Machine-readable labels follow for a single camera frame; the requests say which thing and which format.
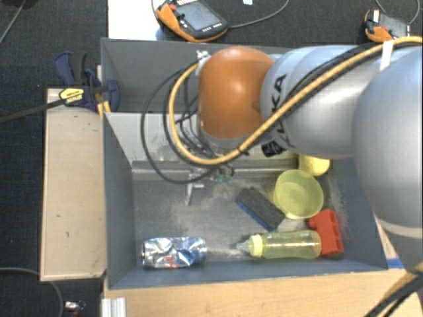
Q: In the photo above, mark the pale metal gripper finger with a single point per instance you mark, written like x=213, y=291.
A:
x=199, y=186
x=189, y=195

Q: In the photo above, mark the black and blue sponge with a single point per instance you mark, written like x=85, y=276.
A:
x=261, y=208

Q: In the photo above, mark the crushed silver can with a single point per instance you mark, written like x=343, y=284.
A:
x=172, y=253

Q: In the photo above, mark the grey metal bin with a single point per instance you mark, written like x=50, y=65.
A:
x=119, y=193

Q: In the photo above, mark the yellow-green plastic bowl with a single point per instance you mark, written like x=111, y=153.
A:
x=299, y=195

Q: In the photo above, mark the yellow lemon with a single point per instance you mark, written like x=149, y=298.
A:
x=315, y=165

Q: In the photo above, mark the yellow baby bottle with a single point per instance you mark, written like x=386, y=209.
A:
x=287, y=244

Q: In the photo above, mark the pale wood board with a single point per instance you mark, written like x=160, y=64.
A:
x=74, y=193

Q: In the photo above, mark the red toy brick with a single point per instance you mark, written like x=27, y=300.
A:
x=328, y=231

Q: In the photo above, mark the black cylinder on white bracket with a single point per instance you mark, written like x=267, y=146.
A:
x=272, y=149

